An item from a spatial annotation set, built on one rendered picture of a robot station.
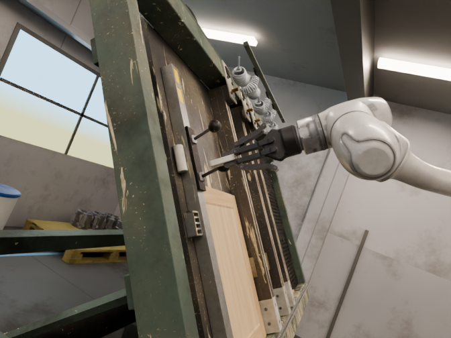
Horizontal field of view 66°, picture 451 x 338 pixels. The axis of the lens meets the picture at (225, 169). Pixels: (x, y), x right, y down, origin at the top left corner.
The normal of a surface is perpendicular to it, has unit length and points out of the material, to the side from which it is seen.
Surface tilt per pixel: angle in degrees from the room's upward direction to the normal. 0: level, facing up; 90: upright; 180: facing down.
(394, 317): 90
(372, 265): 90
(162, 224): 90
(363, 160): 114
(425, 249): 90
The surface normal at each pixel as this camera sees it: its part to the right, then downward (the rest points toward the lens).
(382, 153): -0.29, 0.37
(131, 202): -0.30, -0.16
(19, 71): 0.85, 0.31
